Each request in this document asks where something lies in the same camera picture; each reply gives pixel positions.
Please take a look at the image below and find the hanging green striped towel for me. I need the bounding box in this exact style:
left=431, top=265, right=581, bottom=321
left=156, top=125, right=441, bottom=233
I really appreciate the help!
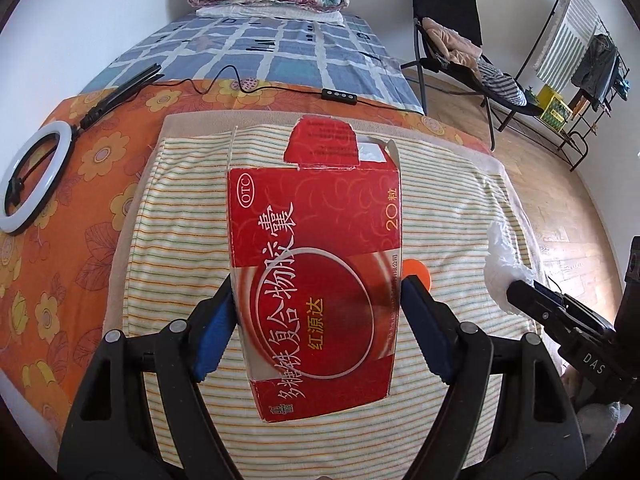
left=534, top=0, right=601, bottom=92

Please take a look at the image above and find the blue plaid bed sheet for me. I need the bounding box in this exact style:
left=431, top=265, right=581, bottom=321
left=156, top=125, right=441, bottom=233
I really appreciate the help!
left=80, top=10, right=426, bottom=116

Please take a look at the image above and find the orange round lid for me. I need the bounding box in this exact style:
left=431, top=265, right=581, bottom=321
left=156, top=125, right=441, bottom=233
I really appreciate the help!
left=402, top=258, right=432, bottom=292

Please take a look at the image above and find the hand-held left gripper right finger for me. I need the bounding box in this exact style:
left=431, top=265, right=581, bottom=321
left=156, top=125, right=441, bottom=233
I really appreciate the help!
left=400, top=272, right=588, bottom=480

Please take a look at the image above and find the black folding chair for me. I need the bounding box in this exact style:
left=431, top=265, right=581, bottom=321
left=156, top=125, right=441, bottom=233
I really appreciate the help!
left=409, top=0, right=546, bottom=153

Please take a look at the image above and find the pink cloth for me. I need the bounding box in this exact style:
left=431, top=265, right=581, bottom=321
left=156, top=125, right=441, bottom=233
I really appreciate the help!
left=422, top=16, right=485, bottom=68

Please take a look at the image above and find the hanging dark jacket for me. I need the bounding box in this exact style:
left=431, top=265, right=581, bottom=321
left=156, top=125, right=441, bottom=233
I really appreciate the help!
left=572, top=34, right=621, bottom=106

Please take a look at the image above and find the orange floral bed sheet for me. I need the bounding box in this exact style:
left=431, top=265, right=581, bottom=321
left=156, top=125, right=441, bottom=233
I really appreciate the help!
left=0, top=77, right=493, bottom=441

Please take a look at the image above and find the white ring light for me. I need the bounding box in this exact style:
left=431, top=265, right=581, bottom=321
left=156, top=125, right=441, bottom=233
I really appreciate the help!
left=0, top=120, right=76, bottom=235

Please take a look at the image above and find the striped grey cloth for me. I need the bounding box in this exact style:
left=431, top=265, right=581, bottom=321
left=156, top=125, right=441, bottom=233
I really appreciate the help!
left=480, top=62, right=530, bottom=107

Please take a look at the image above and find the red medicine box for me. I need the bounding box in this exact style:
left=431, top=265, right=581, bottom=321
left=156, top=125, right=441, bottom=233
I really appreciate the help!
left=226, top=115, right=405, bottom=423

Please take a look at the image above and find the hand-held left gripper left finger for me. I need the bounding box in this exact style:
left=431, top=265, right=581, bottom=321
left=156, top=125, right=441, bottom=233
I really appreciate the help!
left=57, top=275, right=238, bottom=480

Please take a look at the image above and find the black clothes rack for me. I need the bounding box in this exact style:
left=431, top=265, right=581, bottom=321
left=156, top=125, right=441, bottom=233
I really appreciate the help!
left=515, top=0, right=631, bottom=171

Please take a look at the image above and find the white plastic bag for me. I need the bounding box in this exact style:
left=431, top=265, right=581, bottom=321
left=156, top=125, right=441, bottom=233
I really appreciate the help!
left=482, top=221, right=537, bottom=315

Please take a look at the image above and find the black cable with inline remote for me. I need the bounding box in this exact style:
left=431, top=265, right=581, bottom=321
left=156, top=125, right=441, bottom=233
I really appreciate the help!
left=180, top=65, right=426, bottom=116

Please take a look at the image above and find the striped yellow towel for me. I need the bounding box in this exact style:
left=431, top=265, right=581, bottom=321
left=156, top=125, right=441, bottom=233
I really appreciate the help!
left=122, top=125, right=541, bottom=480

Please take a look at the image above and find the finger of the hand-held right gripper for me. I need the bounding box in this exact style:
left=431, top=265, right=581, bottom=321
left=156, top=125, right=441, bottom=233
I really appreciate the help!
left=532, top=282, right=618, bottom=334
left=505, top=280, right=576, bottom=337

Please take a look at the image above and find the yellow plastic crate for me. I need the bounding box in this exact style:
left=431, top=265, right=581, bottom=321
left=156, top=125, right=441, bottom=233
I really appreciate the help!
left=537, top=85, right=573, bottom=128

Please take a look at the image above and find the black tripod stand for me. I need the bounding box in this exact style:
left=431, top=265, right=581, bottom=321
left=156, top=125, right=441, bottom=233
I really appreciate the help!
left=80, top=62, right=165, bottom=128

